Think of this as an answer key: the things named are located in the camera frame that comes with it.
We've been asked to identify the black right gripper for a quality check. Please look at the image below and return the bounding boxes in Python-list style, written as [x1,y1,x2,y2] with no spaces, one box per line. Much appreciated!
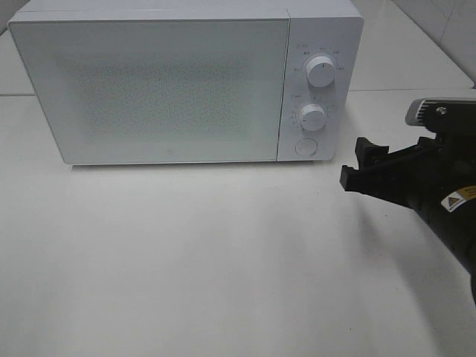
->
[339,135,475,223]

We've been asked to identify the round white door button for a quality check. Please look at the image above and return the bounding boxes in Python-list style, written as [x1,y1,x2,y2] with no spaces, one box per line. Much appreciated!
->
[295,138,318,157]

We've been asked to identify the white microwave knob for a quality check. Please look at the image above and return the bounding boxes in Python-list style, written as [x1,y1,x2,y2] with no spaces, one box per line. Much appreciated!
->
[306,54,335,88]
[298,104,327,132]

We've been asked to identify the white microwave door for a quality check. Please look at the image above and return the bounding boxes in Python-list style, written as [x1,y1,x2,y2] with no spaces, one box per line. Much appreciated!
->
[10,19,289,164]

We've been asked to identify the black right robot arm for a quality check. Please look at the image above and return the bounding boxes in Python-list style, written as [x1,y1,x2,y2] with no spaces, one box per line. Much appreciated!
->
[340,134,475,287]

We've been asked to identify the white microwave oven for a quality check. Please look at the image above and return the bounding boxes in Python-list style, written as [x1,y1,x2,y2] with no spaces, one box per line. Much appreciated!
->
[8,1,364,164]

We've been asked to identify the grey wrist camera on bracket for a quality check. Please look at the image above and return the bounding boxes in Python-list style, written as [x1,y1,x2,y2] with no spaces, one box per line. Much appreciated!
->
[405,97,475,137]

